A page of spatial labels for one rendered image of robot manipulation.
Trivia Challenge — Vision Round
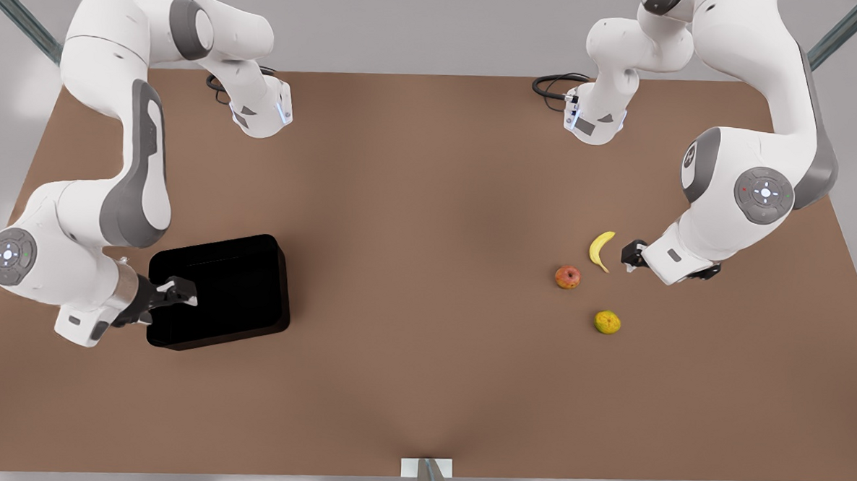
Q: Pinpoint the black rectangular tray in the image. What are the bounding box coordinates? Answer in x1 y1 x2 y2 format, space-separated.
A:
145 229 294 356

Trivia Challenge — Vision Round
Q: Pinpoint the black cable loop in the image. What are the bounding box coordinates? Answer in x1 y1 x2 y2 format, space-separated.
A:
204 63 277 109
531 71 593 104

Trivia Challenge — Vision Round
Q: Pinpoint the silver frame post with foot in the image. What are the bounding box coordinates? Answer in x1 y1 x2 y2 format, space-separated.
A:
399 456 457 481

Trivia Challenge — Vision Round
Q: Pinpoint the yellow banana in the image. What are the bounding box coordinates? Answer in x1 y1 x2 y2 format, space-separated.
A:
587 230 616 274

